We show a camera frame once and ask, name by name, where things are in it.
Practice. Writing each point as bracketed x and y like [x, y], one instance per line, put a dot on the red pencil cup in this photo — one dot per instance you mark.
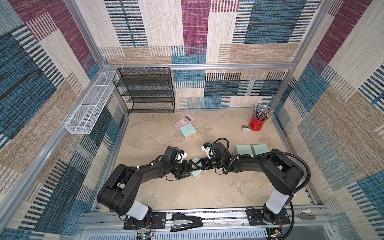
[256, 125]

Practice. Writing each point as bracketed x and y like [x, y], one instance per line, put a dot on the black stapler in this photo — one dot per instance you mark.
[183, 222]

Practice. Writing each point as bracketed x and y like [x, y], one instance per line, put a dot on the black wire shelf rack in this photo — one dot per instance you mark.
[146, 90]

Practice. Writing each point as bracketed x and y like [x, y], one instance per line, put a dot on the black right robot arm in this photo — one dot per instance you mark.
[287, 173]

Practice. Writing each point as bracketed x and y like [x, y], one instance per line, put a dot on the white mesh wall basket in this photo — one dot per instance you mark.
[87, 113]

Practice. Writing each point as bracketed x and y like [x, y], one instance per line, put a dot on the mint drawer jewelry box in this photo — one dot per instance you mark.
[260, 149]

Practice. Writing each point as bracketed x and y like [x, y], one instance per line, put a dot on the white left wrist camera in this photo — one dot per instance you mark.
[181, 156]

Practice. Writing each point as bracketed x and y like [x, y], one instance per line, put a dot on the white tape dispenser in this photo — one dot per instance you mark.
[246, 128]

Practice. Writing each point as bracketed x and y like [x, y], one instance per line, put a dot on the pink calculator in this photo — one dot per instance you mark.
[185, 120]

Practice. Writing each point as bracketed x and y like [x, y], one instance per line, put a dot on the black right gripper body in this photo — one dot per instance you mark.
[204, 163]

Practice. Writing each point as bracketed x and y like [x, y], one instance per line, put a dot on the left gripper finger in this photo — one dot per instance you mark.
[192, 164]
[183, 176]

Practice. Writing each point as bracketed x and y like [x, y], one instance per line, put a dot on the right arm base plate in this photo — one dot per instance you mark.
[259, 217]

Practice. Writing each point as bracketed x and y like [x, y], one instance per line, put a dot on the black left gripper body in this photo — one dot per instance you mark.
[178, 169]

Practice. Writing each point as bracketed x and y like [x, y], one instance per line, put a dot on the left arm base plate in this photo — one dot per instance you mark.
[154, 220]

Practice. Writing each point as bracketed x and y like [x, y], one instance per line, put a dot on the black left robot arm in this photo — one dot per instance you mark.
[119, 191]

